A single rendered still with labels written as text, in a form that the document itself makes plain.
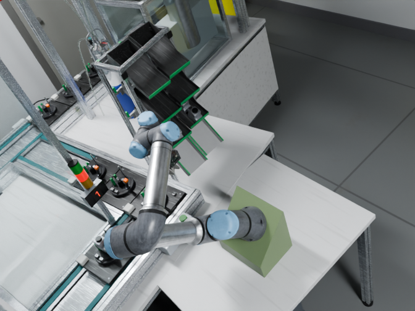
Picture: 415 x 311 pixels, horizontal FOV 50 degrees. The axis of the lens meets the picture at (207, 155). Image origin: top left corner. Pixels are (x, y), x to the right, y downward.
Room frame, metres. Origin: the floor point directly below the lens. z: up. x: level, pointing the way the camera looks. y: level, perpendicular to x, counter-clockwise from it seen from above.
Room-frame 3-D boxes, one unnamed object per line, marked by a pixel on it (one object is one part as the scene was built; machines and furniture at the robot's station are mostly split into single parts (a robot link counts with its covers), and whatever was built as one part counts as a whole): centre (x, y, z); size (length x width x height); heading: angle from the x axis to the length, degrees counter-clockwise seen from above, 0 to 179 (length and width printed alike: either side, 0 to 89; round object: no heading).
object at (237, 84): (3.04, -0.18, 0.43); 1.11 x 0.68 x 0.86; 128
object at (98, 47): (2.59, 0.37, 1.32); 0.14 x 0.14 x 0.38
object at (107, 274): (1.39, 0.61, 0.96); 0.24 x 0.24 x 0.02; 38
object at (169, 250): (1.37, 0.28, 0.93); 0.21 x 0.07 x 0.06; 128
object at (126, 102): (2.59, 0.37, 1.00); 0.16 x 0.16 x 0.27
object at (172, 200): (1.59, 0.34, 1.01); 0.24 x 0.24 x 0.13; 38
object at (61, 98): (2.97, 0.76, 1.01); 0.24 x 0.24 x 0.13; 38
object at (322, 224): (1.22, -0.05, 0.84); 0.90 x 0.70 x 0.03; 116
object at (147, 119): (1.45, 0.17, 1.53); 0.09 x 0.08 x 0.11; 149
